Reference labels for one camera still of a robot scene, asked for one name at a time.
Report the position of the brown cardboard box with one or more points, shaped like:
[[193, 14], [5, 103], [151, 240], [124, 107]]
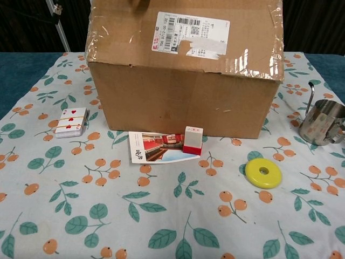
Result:
[[175, 94]]

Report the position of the yellow disc with hole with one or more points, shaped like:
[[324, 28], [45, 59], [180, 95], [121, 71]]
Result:
[[258, 179]]

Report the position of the stainless steel pitcher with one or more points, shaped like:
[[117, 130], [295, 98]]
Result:
[[320, 124]]

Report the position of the thin grey frame bar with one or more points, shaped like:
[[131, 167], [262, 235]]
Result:
[[60, 32]]

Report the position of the red white stamp block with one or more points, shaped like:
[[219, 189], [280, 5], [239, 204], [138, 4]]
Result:
[[192, 140]]

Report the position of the floral print tablecloth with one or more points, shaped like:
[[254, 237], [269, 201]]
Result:
[[161, 215]]

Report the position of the deck of playing cards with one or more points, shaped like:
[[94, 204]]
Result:
[[71, 122]]

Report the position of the red building postcard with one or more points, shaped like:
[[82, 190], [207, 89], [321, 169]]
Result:
[[159, 151]]

